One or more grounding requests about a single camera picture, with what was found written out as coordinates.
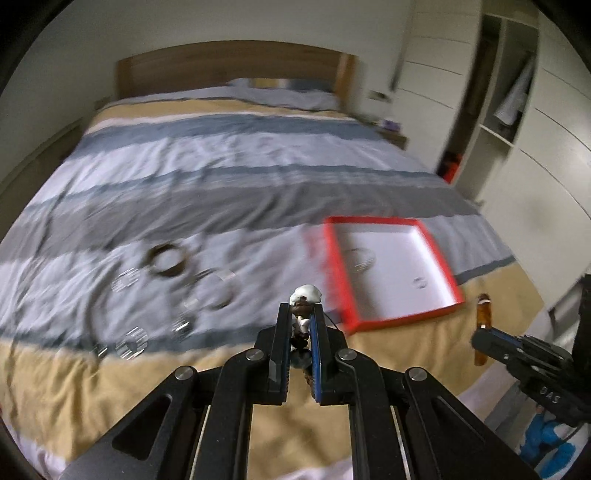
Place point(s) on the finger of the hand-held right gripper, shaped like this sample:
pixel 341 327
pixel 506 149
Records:
pixel 496 345

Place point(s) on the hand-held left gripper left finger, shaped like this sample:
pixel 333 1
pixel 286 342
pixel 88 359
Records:
pixel 282 350

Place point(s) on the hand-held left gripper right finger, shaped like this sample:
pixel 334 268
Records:
pixel 316 350

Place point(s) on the amber bangle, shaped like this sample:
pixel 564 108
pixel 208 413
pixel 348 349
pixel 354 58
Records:
pixel 485 316

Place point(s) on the large clear bangle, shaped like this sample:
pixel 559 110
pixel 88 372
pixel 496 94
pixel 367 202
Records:
pixel 226 277

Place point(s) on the red shallow box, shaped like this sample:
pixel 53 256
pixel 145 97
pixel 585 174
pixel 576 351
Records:
pixel 397 288

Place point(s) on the dark brown bangle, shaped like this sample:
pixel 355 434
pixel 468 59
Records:
pixel 171 273

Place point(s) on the bed with striped duvet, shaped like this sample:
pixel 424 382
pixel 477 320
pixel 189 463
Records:
pixel 231 184

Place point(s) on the orange thing in wardrobe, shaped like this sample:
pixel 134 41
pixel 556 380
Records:
pixel 450 168

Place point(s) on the white wardrobe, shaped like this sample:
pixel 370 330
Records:
pixel 554 161

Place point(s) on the wooden nightstand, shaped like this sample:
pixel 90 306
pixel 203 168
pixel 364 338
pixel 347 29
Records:
pixel 392 137

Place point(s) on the purple thing on nightstand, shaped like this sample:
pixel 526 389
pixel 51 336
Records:
pixel 390 123

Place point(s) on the hanging white garment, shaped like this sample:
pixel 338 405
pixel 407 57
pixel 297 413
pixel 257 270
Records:
pixel 512 97

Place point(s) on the grey pillow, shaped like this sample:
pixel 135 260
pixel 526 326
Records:
pixel 295 97

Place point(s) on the wooden headboard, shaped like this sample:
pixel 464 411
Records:
pixel 207 64

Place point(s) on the wall switch panel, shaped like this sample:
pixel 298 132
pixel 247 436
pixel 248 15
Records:
pixel 379 95

